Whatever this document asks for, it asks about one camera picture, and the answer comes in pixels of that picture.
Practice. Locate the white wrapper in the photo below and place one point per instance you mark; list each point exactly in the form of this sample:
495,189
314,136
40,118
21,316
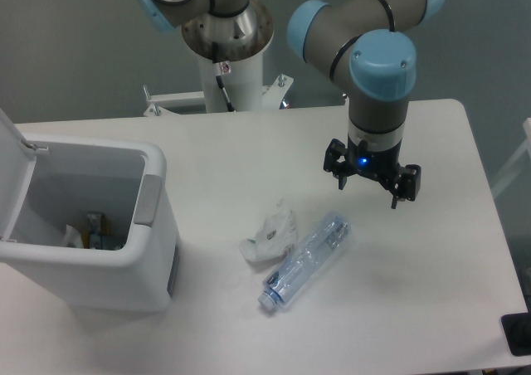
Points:
276,238

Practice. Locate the white frame at right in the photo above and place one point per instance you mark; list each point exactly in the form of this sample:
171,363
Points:
513,166

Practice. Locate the trash inside can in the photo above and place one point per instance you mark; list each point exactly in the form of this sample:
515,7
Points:
98,237

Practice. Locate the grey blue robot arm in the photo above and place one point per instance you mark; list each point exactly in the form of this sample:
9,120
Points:
360,46

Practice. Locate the black device at table edge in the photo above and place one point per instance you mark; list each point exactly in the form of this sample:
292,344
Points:
517,333

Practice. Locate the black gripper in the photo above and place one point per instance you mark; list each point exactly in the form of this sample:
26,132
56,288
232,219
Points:
404,183

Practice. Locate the white trash can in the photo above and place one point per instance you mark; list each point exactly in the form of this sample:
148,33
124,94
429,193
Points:
50,181

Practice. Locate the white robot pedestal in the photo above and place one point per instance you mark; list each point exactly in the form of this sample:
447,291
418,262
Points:
229,53

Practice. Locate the clear plastic bottle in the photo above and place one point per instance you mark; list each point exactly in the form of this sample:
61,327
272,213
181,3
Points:
312,252

